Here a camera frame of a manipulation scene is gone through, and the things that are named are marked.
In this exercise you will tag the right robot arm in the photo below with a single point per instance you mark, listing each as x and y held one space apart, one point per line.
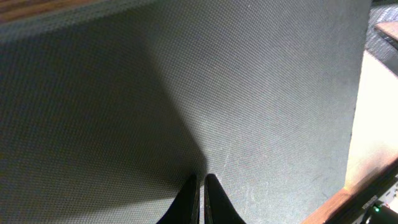
365 207

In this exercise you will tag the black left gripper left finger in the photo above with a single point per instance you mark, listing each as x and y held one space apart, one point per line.
185 208

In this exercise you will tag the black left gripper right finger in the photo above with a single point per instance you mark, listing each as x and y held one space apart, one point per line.
218 208

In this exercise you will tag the dark green box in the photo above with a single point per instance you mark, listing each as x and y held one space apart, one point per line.
108 107

